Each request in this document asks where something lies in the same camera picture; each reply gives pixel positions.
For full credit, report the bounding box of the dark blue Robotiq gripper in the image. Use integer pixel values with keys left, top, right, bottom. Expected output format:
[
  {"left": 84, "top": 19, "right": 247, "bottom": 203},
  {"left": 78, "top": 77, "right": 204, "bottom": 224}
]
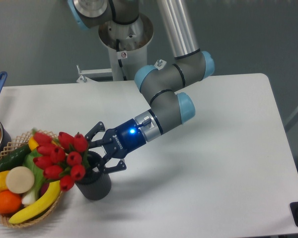
[{"left": 85, "top": 119, "right": 147, "bottom": 173}]

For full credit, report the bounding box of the red tulip bouquet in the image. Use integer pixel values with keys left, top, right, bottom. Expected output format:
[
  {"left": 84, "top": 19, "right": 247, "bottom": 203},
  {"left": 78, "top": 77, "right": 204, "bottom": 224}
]
[{"left": 31, "top": 130, "right": 91, "bottom": 191}]

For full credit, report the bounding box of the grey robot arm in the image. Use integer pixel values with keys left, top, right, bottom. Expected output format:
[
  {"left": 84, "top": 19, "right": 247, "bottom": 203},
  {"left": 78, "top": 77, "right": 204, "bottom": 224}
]
[{"left": 68, "top": 0, "right": 215, "bottom": 174}]

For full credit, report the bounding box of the dark grey ribbed vase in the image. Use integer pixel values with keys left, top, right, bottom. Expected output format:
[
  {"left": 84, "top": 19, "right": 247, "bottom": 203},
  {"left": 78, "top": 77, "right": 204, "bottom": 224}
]
[{"left": 75, "top": 151, "right": 111, "bottom": 200}]

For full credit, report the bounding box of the dark red vegetable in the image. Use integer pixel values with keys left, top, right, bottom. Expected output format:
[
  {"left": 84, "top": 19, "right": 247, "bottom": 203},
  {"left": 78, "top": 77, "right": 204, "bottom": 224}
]
[{"left": 39, "top": 183, "right": 49, "bottom": 197}]

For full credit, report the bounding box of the yellow squash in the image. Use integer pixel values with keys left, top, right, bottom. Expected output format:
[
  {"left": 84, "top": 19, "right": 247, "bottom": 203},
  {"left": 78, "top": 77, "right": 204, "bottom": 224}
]
[{"left": 28, "top": 136, "right": 57, "bottom": 151}]

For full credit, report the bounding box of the yellow banana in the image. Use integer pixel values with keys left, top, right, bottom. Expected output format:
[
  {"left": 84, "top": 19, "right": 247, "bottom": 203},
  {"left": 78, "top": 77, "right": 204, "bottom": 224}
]
[{"left": 8, "top": 180, "right": 61, "bottom": 225}]

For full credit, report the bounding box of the green cucumber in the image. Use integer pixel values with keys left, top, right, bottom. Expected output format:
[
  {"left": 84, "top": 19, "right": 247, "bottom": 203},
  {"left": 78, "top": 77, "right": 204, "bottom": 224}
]
[{"left": 0, "top": 144, "right": 31, "bottom": 172}]

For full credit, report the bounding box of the green bok choy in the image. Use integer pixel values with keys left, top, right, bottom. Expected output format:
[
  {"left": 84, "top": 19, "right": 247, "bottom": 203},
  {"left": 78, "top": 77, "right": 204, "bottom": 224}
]
[{"left": 22, "top": 149, "right": 46, "bottom": 206}]

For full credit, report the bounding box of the beige round disc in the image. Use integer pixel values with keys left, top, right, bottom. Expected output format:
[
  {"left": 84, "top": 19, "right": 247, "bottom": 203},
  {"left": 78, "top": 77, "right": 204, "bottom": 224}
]
[{"left": 5, "top": 166, "right": 35, "bottom": 194}]

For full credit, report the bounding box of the orange fruit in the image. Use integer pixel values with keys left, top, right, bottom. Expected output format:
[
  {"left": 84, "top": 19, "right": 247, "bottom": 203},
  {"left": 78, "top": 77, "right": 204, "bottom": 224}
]
[{"left": 0, "top": 190, "right": 21, "bottom": 214}]

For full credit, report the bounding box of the woven wicker basket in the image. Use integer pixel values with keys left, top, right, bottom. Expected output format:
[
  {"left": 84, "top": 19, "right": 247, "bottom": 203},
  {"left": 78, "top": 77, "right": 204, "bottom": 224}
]
[{"left": 0, "top": 131, "right": 63, "bottom": 229}]

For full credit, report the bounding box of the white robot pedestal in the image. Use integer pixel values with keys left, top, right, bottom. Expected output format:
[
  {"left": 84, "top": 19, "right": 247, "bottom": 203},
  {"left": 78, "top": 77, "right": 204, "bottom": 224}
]
[{"left": 75, "top": 13, "right": 167, "bottom": 83}]

